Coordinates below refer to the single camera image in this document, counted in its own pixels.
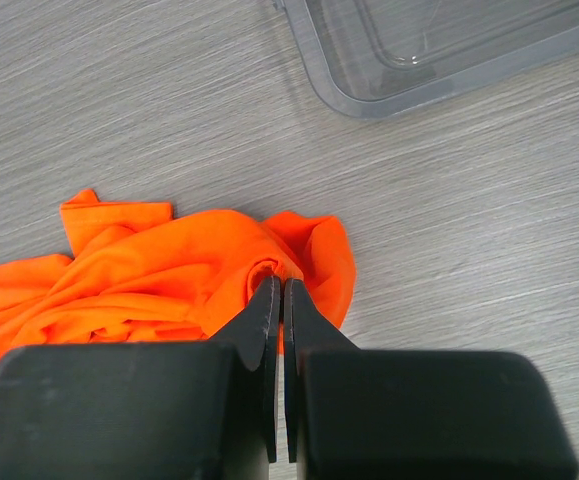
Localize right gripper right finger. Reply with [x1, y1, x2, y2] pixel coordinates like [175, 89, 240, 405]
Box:
[283, 279, 579, 479]

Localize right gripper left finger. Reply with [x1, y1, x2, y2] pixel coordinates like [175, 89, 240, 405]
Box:
[0, 277, 281, 479]

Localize orange t shirt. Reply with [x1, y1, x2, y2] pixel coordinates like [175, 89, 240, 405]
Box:
[0, 189, 356, 358]

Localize grey plastic bin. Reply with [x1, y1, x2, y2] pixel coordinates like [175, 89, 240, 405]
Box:
[274, 0, 579, 119]

